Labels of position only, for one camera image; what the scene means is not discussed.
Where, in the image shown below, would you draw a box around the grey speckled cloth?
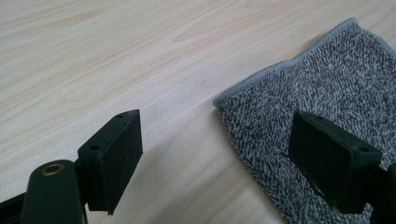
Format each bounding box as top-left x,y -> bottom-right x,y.
212,17 -> 396,224

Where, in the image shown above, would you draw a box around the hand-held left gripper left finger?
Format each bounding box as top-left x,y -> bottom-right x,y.
77,108 -> 145,217

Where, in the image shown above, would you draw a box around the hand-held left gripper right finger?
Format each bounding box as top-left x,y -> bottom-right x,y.
287,110 -> 384,216

